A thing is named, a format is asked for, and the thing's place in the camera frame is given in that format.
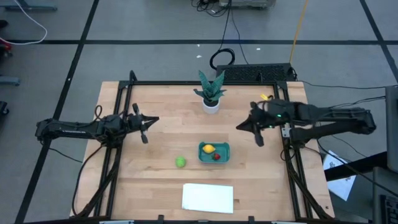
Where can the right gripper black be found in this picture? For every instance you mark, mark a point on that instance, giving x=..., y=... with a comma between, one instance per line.
x=263, y=116

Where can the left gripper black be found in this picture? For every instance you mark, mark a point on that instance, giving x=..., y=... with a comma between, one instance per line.
x=136, y=122

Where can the red strawberry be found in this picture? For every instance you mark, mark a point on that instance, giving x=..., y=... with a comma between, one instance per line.
x=216, y=156

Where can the yellow lemon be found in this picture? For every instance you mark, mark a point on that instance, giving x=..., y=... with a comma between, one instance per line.
x=209, y=148

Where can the green lime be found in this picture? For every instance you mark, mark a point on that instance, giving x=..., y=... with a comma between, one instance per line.
x=180, y=161

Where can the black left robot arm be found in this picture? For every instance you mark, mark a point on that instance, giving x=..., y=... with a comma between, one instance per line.
x=77, y=129

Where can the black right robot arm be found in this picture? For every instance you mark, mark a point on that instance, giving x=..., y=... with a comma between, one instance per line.
x=326, y=118

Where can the teal tupperware container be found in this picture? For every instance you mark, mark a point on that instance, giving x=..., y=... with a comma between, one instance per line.
x=225, y=149

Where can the white plant pot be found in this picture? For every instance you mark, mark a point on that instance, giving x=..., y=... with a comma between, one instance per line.
x=211, y=109

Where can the green snake plant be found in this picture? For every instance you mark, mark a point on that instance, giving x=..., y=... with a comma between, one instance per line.
x=211, y=88

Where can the white folded cloth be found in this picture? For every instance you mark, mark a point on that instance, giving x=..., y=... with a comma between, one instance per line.
x=207, y=198

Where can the white printed paper sheet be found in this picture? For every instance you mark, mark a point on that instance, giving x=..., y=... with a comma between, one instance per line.
x=342, y=183

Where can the grey equipment base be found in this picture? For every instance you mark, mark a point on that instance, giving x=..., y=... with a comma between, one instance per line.
x=247, y=3

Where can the grey metal table leg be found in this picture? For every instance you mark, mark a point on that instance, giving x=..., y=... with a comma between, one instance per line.
x=9, y=81
x=31, y=7

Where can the black caster wheel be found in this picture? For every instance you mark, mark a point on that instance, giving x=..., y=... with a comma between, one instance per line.
x=3, y=108

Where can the grey cabinet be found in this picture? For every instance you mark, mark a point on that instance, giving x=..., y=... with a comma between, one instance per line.
x=385, y=199

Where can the red object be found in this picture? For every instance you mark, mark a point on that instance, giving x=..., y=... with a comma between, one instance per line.
x=5, y=49

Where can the person's shoe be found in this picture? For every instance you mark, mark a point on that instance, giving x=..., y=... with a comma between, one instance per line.
x=3, y=23

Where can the black metal table frame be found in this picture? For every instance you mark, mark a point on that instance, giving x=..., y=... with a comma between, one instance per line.
x=202, y=83

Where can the grey upright post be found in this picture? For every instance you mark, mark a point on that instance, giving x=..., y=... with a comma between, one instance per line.
x=392, y=130

